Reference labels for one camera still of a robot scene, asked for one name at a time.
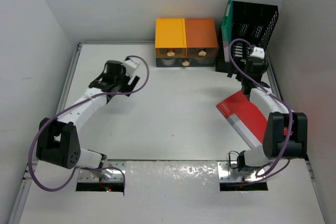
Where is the transparent grey drawer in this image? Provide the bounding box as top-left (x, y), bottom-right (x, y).
top-left (183, 57), bottom-right (216, 67)
top-left (155, 57), bottom-right (187, 68)

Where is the green clip file folder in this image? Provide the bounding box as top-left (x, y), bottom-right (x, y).
top-left (221, 0), bottom-right (233, 62)

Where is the red clip file folder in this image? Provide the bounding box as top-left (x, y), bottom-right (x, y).
top-left (216, 91), bottom-right (267, 149)

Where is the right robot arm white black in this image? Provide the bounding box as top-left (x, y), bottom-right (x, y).
top-left (217, 56), bottom-right (308, 177)

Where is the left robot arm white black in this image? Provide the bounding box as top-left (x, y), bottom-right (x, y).
top-left (36, 57), bottom-right (140, 169)

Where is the black mesh file rack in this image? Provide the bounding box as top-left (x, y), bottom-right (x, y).
top-left (215, 0), bottom-right (279, 74)

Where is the orange drawer box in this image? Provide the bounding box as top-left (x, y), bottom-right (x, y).
top-left (185, 18), bottom-right (219, 58)

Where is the yellow drawer box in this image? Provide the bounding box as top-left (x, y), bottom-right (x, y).
top-left (155, 18), bottom-right (187, 58)

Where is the white foam front board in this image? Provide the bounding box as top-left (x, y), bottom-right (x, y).
top-left (20, 161), bottom-right (324, 223)

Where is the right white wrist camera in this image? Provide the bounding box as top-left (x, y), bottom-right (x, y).
top-left (249, 47), bottom-right (265, 60)

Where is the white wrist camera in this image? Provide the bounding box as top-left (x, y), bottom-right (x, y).
top-left (122, 58), bottom-right (140, 77)
top-left (249, 47), bottom-right (265, 60)

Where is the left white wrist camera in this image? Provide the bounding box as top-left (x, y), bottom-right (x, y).
top-left (122, 58), bottom-right (140, 77)

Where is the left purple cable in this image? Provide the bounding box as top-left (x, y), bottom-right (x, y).
top-left (27, 55), bottom-right (150, 191)

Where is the purple cable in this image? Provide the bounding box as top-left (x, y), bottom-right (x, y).
top-left (229, 38), bottom-right (295, 178)
top-left (27, 55), bottom-right (150, 191)

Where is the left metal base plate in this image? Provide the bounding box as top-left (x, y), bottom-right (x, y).
top-left (77, 159), bottom-right (126, 183)

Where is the metal base plate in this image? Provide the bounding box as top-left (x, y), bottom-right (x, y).
top-left (77, 159), bottom-right (126, 183)
top-left (217, 161), bottom-right (261, 184)

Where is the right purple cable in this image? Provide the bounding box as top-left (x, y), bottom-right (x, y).
top-left (229, 38), bottom-right (295, 178)

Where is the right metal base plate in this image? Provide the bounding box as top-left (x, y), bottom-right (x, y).
top-left (217, 161), bottom-right (261, 184)

